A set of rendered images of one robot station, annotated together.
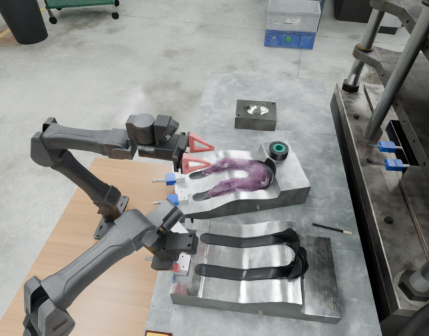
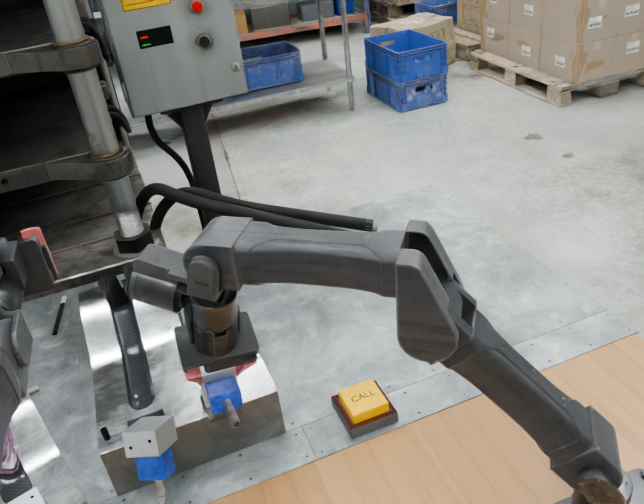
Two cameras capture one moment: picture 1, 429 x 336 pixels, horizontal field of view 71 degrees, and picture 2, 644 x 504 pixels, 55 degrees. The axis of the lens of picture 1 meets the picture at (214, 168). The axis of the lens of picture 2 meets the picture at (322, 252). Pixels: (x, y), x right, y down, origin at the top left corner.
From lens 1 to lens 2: 0.97 m
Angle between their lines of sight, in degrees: 81
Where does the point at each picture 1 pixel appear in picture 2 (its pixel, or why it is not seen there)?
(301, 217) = (39, 351)
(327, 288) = not seen: hidden behind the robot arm
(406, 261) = (97, 255)
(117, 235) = (253, 232)
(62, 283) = (375, 235)
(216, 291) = not seen: hidden behind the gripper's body
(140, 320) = (342, 461)
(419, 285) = (137, 221)
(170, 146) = (2, 248)
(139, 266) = not seen: outside the picture
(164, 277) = (243, 473)
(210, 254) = (175, 379)
